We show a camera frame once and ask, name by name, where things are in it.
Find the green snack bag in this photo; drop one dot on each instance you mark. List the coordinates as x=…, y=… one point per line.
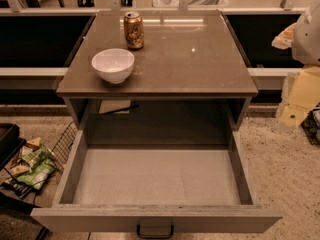
x=40, y=167

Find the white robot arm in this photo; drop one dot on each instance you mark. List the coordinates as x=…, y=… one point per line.
x=303, y=38

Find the white ceramic bowl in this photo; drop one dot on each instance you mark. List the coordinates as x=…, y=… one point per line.
x=113, y=65

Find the black wire basket right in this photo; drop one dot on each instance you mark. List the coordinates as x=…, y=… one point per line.
x=311, y=126

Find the black drawer handle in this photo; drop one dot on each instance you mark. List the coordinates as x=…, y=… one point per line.
x=155, y=235

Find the open grey top drawer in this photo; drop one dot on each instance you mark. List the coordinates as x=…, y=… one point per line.
x=195, y=190

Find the black wire basket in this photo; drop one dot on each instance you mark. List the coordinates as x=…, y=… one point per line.
x=63, y=147
x=311, y=126

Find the orange soda can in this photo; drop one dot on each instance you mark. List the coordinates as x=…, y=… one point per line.
x=133, y=30

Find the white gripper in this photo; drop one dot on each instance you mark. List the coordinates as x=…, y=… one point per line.
x=307, y=39

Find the black tray left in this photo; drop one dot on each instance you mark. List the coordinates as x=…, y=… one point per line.
x=10, y=142

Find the grey cabinet with countertop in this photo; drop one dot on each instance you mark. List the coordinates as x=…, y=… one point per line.
x=189, y=83

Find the black wire basket left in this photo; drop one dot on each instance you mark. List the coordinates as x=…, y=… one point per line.
x=63, y=147

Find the yellow chip bag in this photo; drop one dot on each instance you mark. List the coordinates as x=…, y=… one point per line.
x=33, y=144

